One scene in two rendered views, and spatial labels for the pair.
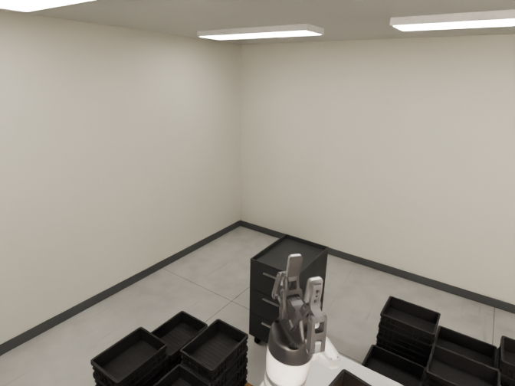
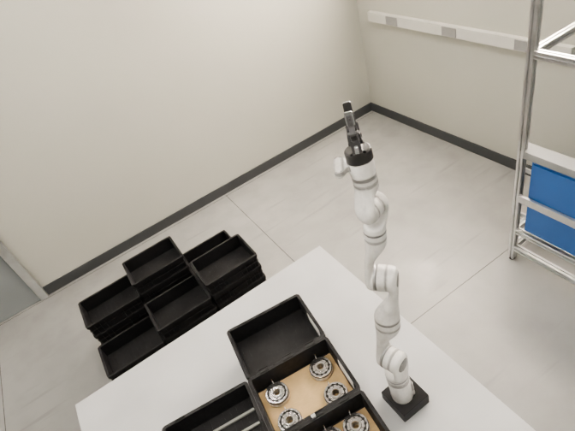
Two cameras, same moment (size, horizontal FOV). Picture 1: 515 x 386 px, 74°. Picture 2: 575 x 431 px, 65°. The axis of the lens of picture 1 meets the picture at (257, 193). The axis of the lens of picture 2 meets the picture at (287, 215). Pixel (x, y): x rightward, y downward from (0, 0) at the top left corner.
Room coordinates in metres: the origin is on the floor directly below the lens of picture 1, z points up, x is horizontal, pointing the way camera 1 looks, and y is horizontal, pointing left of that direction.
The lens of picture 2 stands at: (1.42, 0.32, 2.65)
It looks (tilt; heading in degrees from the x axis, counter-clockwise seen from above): 39 degrees down; 215
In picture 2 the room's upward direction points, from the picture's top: 18 degrees counter-clockwise
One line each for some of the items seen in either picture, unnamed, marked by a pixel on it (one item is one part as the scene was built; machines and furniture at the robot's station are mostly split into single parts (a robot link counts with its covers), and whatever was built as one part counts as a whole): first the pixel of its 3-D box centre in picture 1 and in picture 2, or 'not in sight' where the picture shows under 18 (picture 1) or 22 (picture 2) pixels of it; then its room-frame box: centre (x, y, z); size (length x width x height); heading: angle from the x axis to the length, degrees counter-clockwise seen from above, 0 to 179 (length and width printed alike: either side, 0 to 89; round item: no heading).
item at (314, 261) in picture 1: (287, 296); not in sight; (2.66, -0.30, 0.45); 0.62 x 0.45 x 0.90; 146
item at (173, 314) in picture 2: not in sight; (186, 315); (0.11, -1.65, 0.31); 0.40 x 0.30 x 0.34; 146
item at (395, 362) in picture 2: not in sight; (394, 364); (0.50, -0.04, 1.00); 0.09 x 0.09 x 0.17; 72
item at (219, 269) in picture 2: not in sight; (233, 280); (-0.22, -1.43, 0.37); 0.40 x 0.30 x 0.45; 146
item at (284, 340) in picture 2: not in sight; (277, 340); (0.44, -0.63, 0.87); 0.40 x 0.30 x 0.11; 138
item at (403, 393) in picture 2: not in sight; (399, 384); (0.50, -0.04, 0.84); 0.09 x 0.09 x 0.17; 50
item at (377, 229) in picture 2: not in sight; (374, 214); (0.44, -0.04, 1.74); 0.09 x 0.07 x 0.14; 164
